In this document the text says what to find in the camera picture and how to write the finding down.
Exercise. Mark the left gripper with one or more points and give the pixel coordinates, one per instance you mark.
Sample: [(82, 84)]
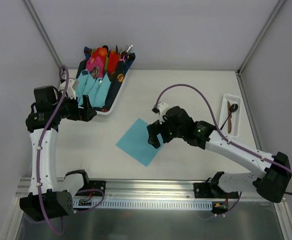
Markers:
[(82, 110)]

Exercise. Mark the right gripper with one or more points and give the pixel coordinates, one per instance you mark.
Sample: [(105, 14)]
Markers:
[(159, 130)]

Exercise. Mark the teal paper napkin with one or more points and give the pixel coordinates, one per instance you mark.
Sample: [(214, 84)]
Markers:
[(135, 143)]

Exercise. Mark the small white utensil tray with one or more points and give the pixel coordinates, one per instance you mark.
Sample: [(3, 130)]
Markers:
[(235, 116)]

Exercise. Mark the black spoon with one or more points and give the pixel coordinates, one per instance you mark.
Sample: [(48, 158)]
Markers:
[(232, 108)]

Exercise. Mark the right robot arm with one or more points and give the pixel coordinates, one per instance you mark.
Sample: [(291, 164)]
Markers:
[(267, 173)]

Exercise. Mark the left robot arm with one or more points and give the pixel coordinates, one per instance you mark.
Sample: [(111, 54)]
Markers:
[(47, 198)]

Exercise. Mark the teal rolled napkin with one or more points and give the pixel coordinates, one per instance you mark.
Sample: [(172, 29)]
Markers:
[(82, 81), (94, 90), (103, 86), (88, 88)]

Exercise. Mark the dark navy rolled napkin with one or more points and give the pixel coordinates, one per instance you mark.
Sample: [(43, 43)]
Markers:
[(116, 78)]

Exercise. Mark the pink rolled napkin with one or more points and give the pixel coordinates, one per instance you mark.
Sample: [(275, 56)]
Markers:
[(95, 67)]

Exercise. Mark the red rolled napkin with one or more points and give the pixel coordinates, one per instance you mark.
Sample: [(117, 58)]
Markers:
[(113, 59)]

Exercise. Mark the orange rolled napkin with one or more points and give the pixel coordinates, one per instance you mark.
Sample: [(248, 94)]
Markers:
[(101, 52)]

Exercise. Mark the large white basket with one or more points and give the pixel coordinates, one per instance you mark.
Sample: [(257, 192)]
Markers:
[(73, 72)]

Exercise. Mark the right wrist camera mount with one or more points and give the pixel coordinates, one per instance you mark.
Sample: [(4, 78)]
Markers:
[(160, 109)]

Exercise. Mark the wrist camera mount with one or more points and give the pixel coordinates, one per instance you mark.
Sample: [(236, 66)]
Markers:
[(71, 89), (160, 109)]

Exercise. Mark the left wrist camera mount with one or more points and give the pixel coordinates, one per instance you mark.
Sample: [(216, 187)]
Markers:
[(71, 89)]

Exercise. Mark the aluminium mounting rail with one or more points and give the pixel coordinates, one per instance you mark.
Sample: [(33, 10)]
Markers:
[(139, 189)]

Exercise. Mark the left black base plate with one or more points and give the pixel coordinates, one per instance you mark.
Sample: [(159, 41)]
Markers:
[(93, 186)]

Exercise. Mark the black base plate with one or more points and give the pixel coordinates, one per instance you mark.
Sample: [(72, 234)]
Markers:
[(202, 190), (93, 186)]

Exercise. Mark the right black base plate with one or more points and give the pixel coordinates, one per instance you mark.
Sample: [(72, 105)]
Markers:
[(202, 190)]

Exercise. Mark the white slotted cable duct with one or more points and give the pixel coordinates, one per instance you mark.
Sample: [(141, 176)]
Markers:
[(197, 205)]

